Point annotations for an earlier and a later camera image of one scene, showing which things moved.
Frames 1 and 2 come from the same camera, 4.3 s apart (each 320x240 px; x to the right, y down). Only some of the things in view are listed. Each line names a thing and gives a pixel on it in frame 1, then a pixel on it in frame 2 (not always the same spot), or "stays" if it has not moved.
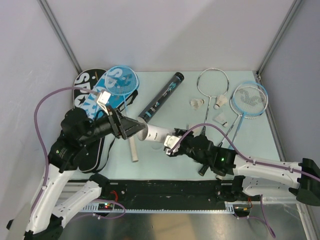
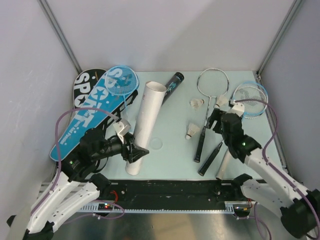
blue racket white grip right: x=250 y=98 stays
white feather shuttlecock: x=221 y=101 stays
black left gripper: x=119 y=122 → x=134 y=153
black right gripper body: x=185 y=149 → x=217 y=128
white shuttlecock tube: x=151 y=133 → x=147 y=124
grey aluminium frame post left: x=55 y=26 stays
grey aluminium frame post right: x=282 y=30 stays
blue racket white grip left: x=123 y=80 stays
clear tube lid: x=157 y=146 stays
